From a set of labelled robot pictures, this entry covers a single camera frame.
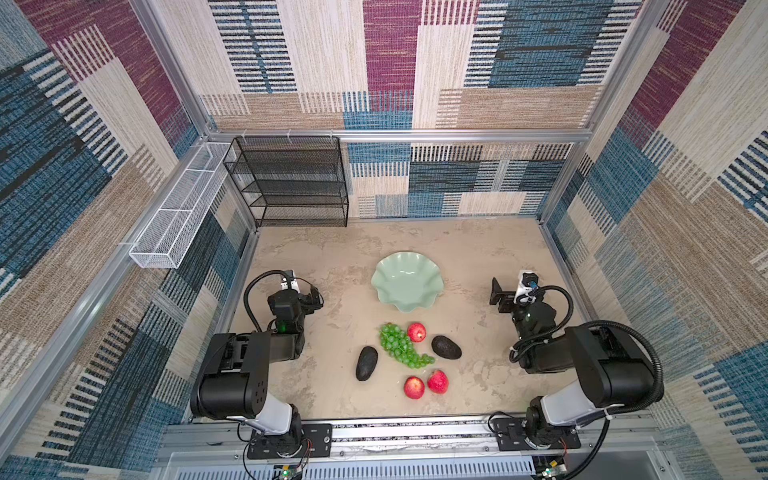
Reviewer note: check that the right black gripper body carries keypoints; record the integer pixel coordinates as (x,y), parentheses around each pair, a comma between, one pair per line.
(507,299)

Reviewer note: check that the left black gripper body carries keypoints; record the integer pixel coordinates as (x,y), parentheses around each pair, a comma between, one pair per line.
(306,298)

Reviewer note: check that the dark avocado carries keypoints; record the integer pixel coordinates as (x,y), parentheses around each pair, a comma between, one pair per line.
(366,363)
(446,348)

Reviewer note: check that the red apple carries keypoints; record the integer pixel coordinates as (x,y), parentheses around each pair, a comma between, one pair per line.
(414,388)
(438,382)
(417,332)

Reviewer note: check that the light green scalloped bowl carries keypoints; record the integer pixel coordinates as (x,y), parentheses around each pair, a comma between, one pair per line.
(408,281)

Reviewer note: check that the green fake grape bunch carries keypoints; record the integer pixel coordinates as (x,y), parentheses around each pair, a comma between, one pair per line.
(399,346)

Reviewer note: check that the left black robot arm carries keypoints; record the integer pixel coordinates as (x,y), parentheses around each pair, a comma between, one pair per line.
(232,383)

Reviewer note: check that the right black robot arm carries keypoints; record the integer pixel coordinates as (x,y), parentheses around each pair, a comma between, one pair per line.
(618,371)

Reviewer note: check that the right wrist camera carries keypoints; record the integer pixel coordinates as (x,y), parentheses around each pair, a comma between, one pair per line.
(527,287)

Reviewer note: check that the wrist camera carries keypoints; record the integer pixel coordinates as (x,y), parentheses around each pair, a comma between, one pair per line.
(527,287)
(290,281)

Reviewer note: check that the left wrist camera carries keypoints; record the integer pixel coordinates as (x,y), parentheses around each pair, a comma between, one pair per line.
(290,281)

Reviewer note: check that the black wire shelf rack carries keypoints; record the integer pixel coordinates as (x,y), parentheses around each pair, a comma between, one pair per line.
(290,181)

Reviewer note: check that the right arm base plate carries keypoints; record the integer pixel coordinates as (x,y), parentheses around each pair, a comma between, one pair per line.
(512,434)

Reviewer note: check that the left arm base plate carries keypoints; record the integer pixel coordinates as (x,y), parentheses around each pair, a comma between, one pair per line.
(312,440)

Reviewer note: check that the white mesh wall basket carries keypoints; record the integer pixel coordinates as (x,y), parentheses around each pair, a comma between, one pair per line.
(166,239)

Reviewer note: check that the aluminium front rail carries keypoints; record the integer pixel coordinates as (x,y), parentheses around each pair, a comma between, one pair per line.
(388,438)

